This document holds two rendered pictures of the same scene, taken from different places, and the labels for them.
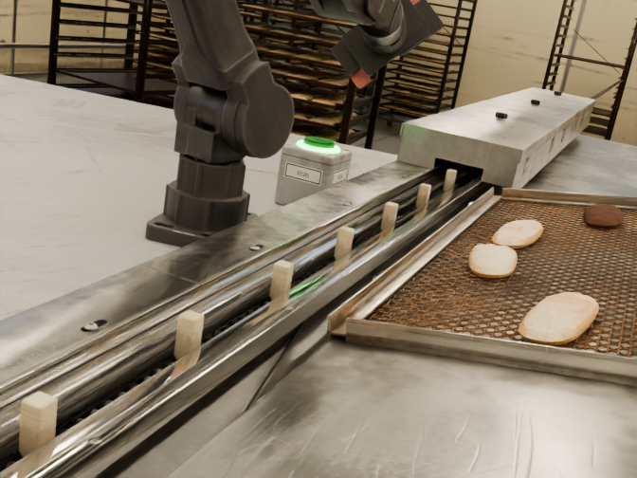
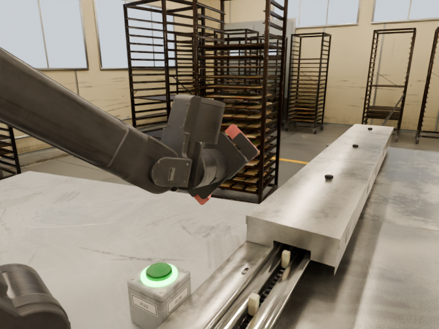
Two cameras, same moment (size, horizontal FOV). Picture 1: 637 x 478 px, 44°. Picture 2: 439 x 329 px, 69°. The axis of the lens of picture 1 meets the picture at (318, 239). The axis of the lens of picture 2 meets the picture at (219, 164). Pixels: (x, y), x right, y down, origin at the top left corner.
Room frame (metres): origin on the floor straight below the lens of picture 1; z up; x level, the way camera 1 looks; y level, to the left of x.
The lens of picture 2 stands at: (0.60, -0.15, 1.20)
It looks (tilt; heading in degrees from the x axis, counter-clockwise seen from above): 17 degrees down; 11
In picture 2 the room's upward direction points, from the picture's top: straight up
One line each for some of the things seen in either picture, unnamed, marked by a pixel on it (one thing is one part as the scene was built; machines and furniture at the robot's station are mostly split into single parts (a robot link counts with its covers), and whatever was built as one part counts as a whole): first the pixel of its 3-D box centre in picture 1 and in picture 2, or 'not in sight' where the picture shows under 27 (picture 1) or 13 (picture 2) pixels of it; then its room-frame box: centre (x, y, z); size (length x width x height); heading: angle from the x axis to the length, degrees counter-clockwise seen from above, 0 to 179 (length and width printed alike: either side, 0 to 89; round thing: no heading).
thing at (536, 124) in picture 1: (525, 121); (350, 160); (1.72, -0.40, 0.89); 1.25 x 0.18 x 0.09; 159
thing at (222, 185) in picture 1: (208, 195); not in sight; (0.80, 0.12, 0.86); 0.12 x 0.09 x 0.08; 170
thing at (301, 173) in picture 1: (313, 190); (162, 305); (0.99, 0.02, 0.84); 0.08 x 0.08 x 0.11; 69
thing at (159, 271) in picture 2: (318, 146); (159, 273); (0.99, 0.02, 0.90); 0.04 x 0.04 x 0.02
